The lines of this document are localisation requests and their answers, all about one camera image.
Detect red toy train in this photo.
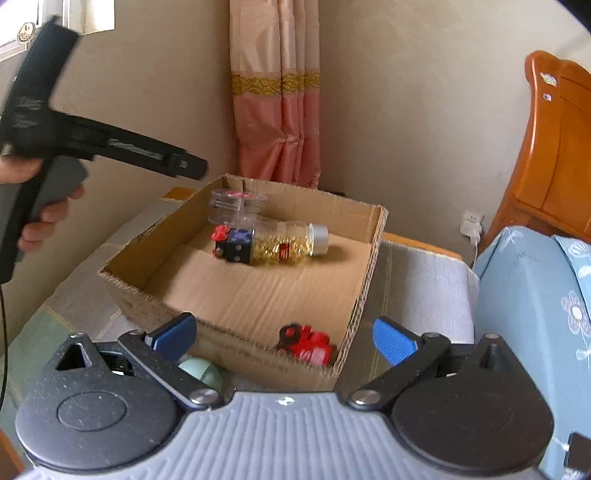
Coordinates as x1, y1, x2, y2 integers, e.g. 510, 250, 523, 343
276, 323, 337, 368

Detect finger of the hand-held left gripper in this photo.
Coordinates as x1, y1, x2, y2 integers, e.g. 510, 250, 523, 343
69, 115, 208, 182

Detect wooden bed headboard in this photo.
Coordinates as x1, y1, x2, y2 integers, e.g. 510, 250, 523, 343
480, 51, 591, 260

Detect black toy cube red wheels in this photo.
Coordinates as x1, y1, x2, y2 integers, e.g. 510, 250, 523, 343
211, 225, 256, 265

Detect capsule bottle with silver cap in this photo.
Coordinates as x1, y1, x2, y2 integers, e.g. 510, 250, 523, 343
252, 220, 329, 267

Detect pink and cream curtain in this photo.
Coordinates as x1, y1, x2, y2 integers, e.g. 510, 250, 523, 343
229, 0, 322, 190

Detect blue floral bedding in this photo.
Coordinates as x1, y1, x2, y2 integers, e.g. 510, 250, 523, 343
473, 225, 591, 480

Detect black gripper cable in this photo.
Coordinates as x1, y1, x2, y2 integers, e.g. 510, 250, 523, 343
0, 281, 11, 416

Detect white window frame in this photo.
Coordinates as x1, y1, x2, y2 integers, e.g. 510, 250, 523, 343
0, 0, 115, 62

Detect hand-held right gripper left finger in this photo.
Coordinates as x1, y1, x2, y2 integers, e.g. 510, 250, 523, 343
54, 312, 223, 413

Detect white charger plug with cable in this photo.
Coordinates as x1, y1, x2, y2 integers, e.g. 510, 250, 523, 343
459, 220, 483, 269

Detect cardboard box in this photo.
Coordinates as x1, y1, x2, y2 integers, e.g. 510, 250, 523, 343
98, 173, 389, 393

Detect clear plastic jar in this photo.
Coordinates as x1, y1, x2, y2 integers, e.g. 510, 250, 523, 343
208, 188, 269, 230

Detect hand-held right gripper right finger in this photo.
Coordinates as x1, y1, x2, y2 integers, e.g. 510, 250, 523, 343
346, 316, 514, 411

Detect person's left hand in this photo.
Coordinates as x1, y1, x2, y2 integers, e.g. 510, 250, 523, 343
0, 154, 86, 254

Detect mint green earbuds case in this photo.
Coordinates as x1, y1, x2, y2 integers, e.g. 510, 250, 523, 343
178, 356, 223, 394

